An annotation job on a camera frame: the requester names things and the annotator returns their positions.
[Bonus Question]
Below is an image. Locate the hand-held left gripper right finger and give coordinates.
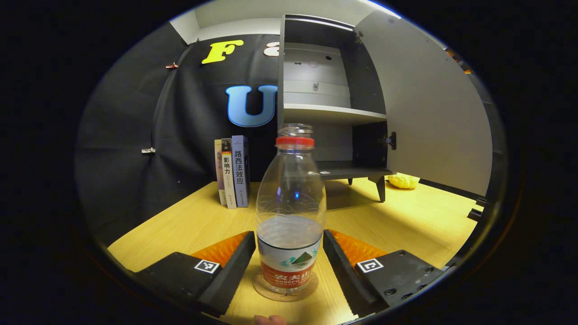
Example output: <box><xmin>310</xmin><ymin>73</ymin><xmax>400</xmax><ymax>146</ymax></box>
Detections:
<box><xmin>322</xmin><ymin>228</ymin><xmax>447</xmax><ymax>318</ymax></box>

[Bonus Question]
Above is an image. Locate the blue-grey book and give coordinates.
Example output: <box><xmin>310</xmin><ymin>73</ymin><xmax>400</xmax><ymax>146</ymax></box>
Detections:
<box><xmin>231</xmin><ymin>135</ymin><xmax>250</xmax><ymax>209</ymax></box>

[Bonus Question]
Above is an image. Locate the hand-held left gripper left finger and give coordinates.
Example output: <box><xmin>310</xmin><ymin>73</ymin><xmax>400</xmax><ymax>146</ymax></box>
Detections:
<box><xmin>134</xmin><ymin>231</ymin><xmax>257</xmax><ymax>317</ymax></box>

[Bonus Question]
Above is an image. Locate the beige book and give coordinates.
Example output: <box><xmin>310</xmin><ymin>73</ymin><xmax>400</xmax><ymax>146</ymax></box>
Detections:
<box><xmin>214</xmin><ymin>139</ymin><xmax>226</xmax><ymax>206</ymax></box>

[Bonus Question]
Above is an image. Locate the yellow knobbly object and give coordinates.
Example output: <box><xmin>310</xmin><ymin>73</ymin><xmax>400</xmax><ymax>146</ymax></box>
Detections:
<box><xmin>387</xmin><ymin>172</ymin><xmax>421</xmax><ymax>190</ymax></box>

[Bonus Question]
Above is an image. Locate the white book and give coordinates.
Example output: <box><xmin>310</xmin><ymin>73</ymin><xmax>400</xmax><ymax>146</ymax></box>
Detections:
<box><xmin>221</xmin><ymin>138</ymin><xmax>238</xmax><ymax>209</ymax></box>

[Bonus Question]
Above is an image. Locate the black backdrop cloth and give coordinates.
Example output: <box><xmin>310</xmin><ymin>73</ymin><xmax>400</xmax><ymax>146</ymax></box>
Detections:
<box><xmin>75</xmin><ymin>20</ymin><xmax>505</xmax><ymax>246</ymax></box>

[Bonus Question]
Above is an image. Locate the white cabinet shelf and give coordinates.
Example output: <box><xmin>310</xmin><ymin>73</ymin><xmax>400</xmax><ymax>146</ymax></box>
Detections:
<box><xmin>283</xmin><ymin>103</ymin><xmax>388</xmax><ymax>126</ymax></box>

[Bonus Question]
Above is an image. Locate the grey cabinet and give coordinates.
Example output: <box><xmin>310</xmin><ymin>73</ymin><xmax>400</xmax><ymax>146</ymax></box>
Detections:
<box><xmin>276</xmin><ymin>14</ymin><xmax>398</xmax><ymax>203</ymax></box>

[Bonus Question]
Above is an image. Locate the beige cabinet door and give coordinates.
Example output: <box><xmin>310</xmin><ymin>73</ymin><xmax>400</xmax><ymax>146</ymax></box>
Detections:
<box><xmin>354</xmin><ymin>10</ymin><xmax>494</xmax><ymax>196</ymax></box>

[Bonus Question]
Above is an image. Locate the clear plastic bottle red label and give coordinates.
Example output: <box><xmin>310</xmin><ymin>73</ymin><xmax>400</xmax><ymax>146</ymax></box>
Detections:
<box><xmin>255</xmin><ymin>123</ymin><xmax>327</xmax><ymax>297</ymax></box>

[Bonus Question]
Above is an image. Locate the round brown coaster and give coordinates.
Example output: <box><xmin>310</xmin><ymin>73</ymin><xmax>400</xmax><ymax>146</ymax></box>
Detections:
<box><xmin>252</xmin><ymin>269</ymin><xmax>319</xmax><ymax>302</ymax></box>

